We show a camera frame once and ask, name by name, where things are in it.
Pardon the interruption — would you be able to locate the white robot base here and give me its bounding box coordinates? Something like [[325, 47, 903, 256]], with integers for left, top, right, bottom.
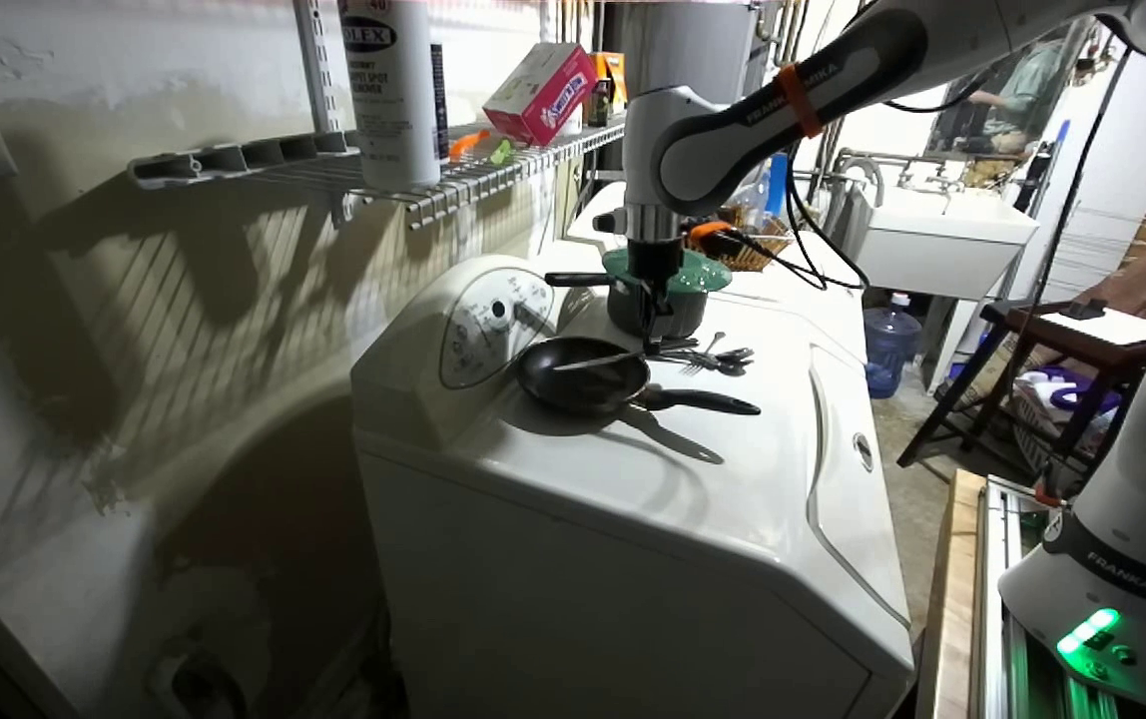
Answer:
[[1000, 377, 1146, 702]]

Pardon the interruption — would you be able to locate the black frying pan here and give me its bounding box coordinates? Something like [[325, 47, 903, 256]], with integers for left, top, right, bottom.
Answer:
[[514, 335, 756, 418]]

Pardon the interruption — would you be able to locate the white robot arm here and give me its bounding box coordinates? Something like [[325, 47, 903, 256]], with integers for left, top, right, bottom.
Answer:
[[612, 0, 1146, 345]]

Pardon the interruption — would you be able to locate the green cloth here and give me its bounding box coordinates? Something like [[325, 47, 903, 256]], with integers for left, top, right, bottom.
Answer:
[[604, 248, 730, 297]]

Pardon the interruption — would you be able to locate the black saucepan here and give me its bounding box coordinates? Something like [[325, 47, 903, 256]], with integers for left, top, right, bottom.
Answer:
[[548, 272, 708, 339]]

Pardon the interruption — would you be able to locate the wire wall shelf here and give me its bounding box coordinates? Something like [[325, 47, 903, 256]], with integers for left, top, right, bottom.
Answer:
[[127, 119, 624, 229]]

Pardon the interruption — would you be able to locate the blue water jug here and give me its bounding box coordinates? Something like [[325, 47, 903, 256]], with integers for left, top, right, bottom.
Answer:
[[861, 309, 921, 401]]

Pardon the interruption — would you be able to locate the wooden folding chair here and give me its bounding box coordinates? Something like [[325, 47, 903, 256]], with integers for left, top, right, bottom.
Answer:
[[900, 301, 1146, 482]]

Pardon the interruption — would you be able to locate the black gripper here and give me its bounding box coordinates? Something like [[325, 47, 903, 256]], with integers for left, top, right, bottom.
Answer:
[[627, 241, 684, 345]]

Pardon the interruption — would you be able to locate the white spray can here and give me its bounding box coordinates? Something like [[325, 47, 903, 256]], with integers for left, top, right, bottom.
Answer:
[[338, 0, 438, 192]]

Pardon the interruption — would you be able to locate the pink white box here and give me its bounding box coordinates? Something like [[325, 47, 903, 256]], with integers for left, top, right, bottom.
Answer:
[[485, 44, 596, 150]]

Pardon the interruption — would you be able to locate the white utility sink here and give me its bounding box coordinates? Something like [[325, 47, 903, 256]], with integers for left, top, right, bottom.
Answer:
[[829, 150, 1036, 301]]

